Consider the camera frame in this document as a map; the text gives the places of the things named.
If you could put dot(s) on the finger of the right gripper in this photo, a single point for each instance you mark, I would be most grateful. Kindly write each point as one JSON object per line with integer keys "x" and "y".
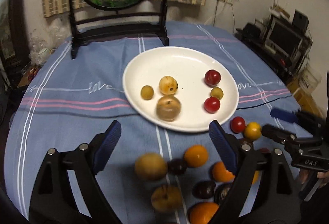
{"x": 278, "y": 135}
{"x": 290, "y": 117}

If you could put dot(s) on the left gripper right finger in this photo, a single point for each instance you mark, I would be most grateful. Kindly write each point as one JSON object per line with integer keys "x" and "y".
{"x": 225, "y": 146}

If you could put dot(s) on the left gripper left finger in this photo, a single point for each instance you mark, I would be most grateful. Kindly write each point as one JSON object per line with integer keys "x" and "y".
{"x": 104, "y": 144}

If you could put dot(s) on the red cherry tomato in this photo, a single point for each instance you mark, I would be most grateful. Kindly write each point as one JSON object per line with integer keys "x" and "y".
{"x": 237, "y": 125}

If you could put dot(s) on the orange mandarin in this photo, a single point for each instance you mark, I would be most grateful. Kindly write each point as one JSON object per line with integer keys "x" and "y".
{"x": 220, "y": 174}
{"x": 202, "y": 212}

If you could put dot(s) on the yellow cherry tomato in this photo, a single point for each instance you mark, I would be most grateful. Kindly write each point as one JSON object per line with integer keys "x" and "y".
{"x": 253, "y": 131}

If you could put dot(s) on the small orange kumquat fruit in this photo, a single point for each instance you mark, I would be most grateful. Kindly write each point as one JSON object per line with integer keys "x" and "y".
{"x": 196, "y": 156}

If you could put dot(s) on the dark purple plum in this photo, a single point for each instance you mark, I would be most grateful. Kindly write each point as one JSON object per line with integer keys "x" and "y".
{"x": 177, "y": 167}

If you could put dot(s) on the brown round fruit front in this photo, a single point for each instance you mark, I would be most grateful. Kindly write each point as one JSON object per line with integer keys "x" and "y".
{"x": 168, "y": 108}

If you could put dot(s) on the brown round fruit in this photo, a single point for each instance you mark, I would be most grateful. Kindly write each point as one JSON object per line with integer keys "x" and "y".
{"x": 168, "y": 108}
{"x": 168, "y": 85}

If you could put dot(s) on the orange mandarin front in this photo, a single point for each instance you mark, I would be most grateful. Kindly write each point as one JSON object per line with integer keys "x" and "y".
{"x": 202, "y": 212}

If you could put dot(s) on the brown round fruit back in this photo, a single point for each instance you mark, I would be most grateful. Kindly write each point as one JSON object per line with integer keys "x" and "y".
{"x": 168, "y": 85}

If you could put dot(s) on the person right hand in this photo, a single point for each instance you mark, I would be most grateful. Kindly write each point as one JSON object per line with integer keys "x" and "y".
{"x": 303, "y": 176}

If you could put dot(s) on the white plastic bucket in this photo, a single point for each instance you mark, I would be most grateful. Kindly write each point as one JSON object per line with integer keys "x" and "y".
{"x": 309, "y": 79}

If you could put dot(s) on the red cherry tomato plate front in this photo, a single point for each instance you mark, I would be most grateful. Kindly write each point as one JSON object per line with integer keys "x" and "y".
{"x": 212, "y": 105}

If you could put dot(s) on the red cherry tomato plate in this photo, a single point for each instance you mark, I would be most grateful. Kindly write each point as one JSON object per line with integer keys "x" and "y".
{"x": 212, "y": 105}
{"x": 212, "y": 78}

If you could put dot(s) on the green olive fruit right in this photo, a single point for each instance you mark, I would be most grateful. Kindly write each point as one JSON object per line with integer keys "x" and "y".
{"x": 217, "y": 93}

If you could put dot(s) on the green olive fruit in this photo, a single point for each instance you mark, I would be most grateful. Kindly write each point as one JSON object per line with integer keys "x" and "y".
{"x": 147, "y": 92}
{"x": 217, "y": 93}

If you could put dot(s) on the green olive fruit left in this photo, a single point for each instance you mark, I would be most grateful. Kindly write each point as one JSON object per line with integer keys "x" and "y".
{"x": 147, "y": 92}

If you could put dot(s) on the red cherry tomato plate back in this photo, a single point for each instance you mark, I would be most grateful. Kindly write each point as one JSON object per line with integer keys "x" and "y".
{"x": 212, "y": 78}

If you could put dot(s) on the computer monitor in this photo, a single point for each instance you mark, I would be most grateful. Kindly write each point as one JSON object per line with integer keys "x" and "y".
{"x": 281, "y": 36}

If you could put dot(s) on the white oval plate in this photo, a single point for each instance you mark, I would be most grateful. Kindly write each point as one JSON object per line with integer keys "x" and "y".
{"x": 188, "y": 67}

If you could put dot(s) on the black speaker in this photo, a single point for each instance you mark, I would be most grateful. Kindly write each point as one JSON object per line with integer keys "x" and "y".
{"x": 300, "y": 22}

